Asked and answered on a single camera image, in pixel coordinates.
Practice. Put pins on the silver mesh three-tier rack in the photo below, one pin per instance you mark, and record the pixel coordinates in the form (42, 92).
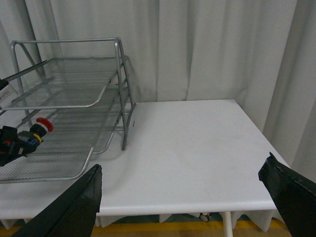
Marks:
(86, 98)

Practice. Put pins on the caster wheel under table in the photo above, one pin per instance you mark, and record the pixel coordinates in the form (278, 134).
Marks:
(205, 216)

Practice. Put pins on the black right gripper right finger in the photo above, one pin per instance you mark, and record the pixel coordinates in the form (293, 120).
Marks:
(293, 195)

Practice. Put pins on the white curtain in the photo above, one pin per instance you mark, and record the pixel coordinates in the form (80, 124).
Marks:
(262, 53)

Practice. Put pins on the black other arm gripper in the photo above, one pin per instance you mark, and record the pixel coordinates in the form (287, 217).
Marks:
(8, 136)

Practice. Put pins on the white table leg right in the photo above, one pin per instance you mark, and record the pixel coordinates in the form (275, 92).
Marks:
(227, 223)

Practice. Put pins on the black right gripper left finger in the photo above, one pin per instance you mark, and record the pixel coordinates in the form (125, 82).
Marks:
(73, 213)

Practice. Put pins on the red emergency stop button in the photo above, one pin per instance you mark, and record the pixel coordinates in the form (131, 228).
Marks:
(28, 141)

